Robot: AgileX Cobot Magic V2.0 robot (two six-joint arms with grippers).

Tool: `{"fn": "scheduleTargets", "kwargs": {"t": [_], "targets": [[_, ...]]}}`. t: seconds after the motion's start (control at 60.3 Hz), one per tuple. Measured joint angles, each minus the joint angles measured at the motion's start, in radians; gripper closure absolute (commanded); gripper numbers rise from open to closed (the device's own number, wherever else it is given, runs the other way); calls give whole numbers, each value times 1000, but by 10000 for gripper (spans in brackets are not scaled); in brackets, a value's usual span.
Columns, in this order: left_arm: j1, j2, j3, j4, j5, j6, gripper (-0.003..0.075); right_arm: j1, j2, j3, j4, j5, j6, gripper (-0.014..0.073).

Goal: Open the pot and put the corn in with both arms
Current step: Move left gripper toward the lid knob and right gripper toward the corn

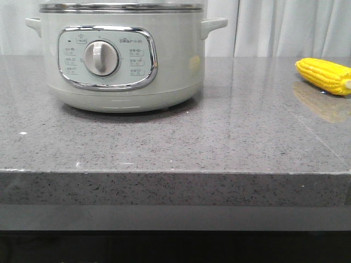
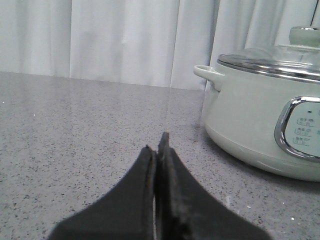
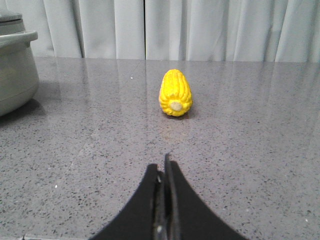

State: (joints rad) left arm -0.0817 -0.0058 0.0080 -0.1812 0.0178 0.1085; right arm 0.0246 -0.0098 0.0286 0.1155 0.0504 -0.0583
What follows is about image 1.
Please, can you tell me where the pale green electric cooking pot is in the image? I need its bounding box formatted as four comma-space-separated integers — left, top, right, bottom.
25, 9, 228, 113

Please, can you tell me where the white pleated curtain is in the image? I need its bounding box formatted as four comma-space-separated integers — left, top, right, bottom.
1, 1, 350, 58

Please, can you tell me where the yellow corn cob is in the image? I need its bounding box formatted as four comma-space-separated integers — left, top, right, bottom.
295, 58, 350, 96

